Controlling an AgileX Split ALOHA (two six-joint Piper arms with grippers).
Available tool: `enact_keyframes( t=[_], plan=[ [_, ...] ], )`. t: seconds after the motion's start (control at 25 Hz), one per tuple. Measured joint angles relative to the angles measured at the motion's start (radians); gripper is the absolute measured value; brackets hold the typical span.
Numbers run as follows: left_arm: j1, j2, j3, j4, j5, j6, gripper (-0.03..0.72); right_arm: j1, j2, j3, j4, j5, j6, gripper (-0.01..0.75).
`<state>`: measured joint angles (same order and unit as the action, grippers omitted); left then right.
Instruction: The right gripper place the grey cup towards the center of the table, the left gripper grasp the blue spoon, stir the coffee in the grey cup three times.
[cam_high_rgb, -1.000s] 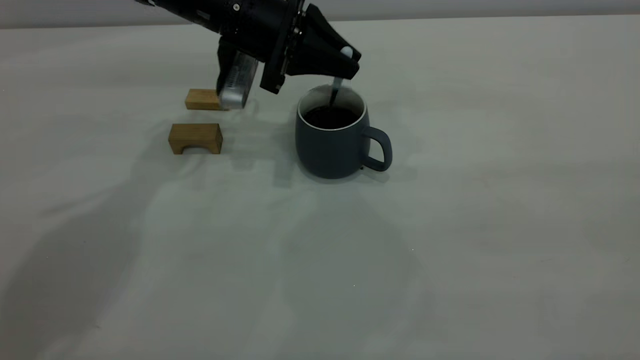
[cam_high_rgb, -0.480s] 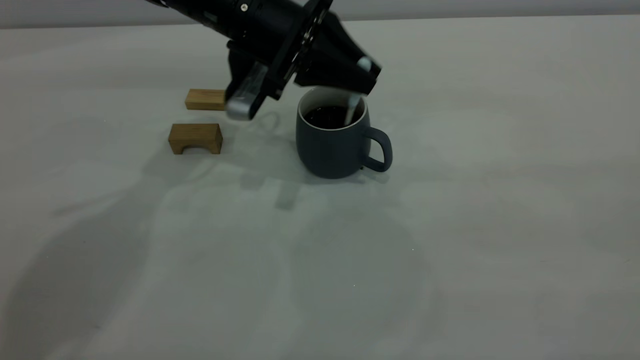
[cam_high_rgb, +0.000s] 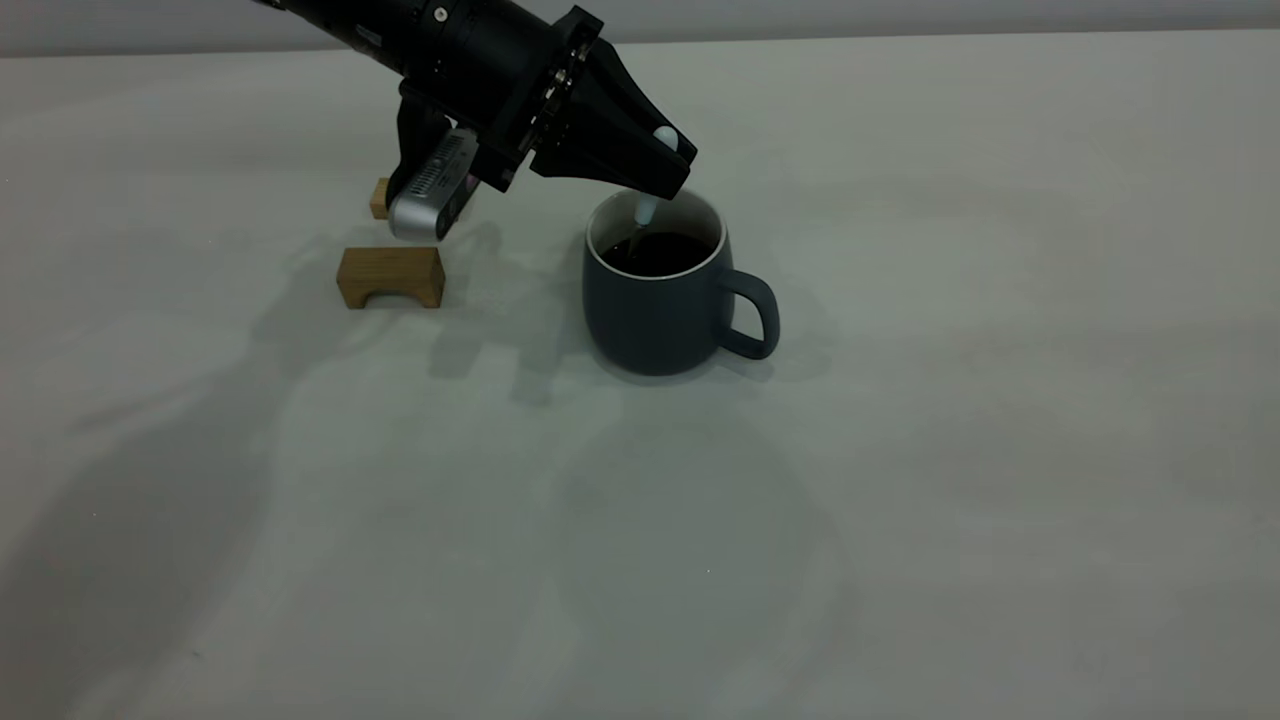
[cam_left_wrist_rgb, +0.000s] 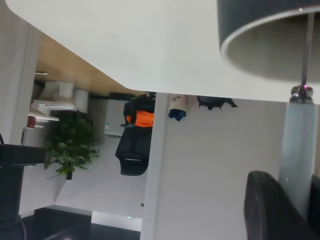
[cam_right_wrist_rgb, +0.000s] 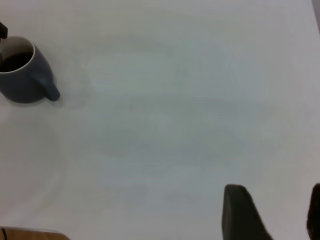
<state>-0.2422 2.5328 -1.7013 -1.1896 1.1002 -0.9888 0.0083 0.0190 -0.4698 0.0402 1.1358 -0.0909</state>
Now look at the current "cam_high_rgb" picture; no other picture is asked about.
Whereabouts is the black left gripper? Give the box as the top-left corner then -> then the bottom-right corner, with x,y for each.
476,6 -> 699,199

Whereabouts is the metal spoon pale blue handle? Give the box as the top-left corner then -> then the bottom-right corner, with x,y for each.
622,125 -> 681,251

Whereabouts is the dark grey ceramic mug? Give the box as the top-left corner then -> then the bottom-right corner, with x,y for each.
583,187 -> 781,378

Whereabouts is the arched wooden block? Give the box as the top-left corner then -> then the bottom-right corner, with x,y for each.
336,247 -> 447,310

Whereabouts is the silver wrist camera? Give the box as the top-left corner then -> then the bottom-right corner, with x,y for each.
386,128 -> 481,244

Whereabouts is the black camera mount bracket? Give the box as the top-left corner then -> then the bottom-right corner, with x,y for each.
395,80 -> 456,191

